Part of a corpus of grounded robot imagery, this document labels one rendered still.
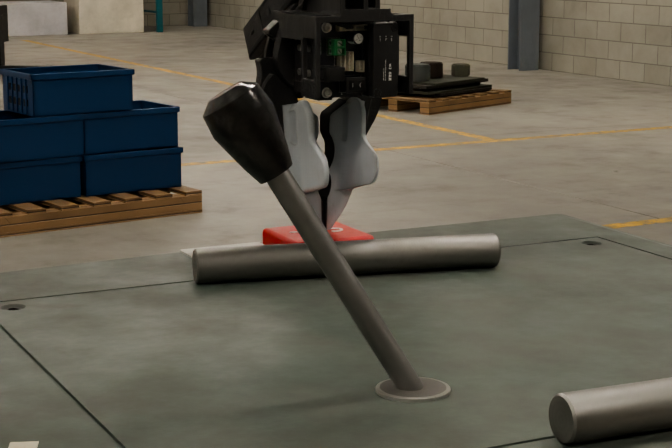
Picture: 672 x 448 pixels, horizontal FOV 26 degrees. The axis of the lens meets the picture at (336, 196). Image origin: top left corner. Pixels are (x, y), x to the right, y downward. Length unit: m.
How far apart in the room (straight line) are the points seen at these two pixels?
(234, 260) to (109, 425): 0.27
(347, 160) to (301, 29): 0.11
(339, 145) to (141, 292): 0.19
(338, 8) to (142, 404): 0.34
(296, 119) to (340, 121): 0.04
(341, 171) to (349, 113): 0.04
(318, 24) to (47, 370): 0.30
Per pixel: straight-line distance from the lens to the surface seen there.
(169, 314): 0.85
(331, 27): 0.94
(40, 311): 0.86
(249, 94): 0.66
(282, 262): 0.92
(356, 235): 1.00
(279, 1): 1.01
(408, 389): 0.70
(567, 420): 0.63
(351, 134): 0.99
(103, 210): 7.68
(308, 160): 0.97
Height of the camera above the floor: 1.47
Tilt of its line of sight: 10 degrees down
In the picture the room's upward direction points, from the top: straight up
